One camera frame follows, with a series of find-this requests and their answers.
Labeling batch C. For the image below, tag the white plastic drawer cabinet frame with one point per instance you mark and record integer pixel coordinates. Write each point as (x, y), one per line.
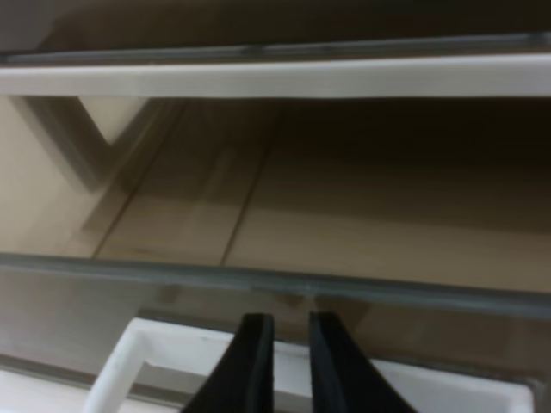
(463, 76)

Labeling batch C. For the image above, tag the smoky drawer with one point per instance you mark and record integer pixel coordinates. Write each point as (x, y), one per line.
(119, 32)
(423, 224)

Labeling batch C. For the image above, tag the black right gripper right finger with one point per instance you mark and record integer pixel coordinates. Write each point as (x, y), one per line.
(342, 377)

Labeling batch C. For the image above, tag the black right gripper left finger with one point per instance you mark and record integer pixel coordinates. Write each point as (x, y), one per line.
(243, 379)

